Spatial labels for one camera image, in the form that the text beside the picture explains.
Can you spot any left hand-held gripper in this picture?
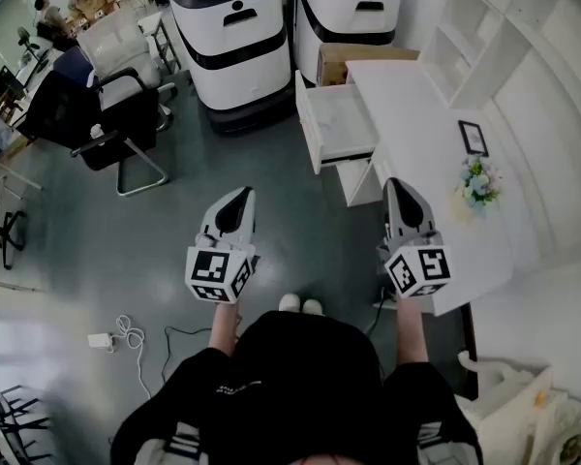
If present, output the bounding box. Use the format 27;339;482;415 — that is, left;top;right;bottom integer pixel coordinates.
184;186;261;304

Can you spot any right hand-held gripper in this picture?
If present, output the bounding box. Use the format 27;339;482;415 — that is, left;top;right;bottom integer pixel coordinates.
376;177;453;300

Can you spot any white drawer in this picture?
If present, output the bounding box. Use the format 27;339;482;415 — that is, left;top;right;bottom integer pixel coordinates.
294;69;380;176

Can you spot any person's right forearm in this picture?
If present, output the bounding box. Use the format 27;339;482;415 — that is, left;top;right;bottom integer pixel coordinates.
394;293;431;366

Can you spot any person's left forearm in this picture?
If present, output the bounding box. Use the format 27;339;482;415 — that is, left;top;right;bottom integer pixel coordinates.
206;300;243;358

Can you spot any pastel flower bouquet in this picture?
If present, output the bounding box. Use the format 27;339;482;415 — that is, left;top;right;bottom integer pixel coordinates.
452;155;505;222

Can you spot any white desk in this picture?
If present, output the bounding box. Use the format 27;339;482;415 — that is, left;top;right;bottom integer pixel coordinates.
337;59;515;317

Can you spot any large white delivery robot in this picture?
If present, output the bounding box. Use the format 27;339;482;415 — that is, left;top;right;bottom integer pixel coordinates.
166;0;297;136

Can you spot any brown cardboard box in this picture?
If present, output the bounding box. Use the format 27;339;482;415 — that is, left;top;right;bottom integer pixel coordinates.
317;43;421;87

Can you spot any person's black shirt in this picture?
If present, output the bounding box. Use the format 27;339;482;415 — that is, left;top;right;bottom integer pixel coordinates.
109;309;485;465

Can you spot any black office chair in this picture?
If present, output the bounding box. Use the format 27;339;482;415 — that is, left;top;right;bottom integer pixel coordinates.
16;67;170;198

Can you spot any white shelf cabinet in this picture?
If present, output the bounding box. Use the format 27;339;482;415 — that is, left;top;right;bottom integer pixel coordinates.
418;0;581;265

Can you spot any white mesh chair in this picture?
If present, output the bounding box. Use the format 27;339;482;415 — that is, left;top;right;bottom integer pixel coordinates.
76;15;178;133

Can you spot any small white delivery robot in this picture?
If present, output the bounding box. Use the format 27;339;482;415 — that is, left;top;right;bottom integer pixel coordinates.
292;0;404;86

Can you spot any white side table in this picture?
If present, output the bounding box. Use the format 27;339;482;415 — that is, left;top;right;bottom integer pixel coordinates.
137;11;183;75

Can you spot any white bag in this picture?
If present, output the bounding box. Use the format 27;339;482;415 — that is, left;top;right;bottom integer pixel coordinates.
457;350;581;465

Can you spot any blue office chair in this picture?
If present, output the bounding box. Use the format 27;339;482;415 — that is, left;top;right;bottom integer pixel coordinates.
52;46;99;87

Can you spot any black swivel chair base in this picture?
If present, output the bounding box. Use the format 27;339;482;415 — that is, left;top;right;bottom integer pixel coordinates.
0;196;30;271

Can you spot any black monitor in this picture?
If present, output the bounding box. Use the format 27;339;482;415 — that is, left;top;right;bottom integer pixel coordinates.
0;64;28;99

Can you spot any standing fan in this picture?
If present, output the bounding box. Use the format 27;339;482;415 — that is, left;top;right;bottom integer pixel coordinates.
16;26;44;67

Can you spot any black metal rack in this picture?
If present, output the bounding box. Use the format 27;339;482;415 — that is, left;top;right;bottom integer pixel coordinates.
0;383;55;465

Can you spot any black cable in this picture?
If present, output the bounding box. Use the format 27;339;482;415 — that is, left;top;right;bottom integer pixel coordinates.
161;325;215;383
365;286;399;338

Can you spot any black picture frame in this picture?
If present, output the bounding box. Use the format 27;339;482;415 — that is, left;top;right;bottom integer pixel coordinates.
457;119;491;159

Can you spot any white cable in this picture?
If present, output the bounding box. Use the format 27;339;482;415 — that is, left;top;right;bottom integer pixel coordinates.
109;314;154;401

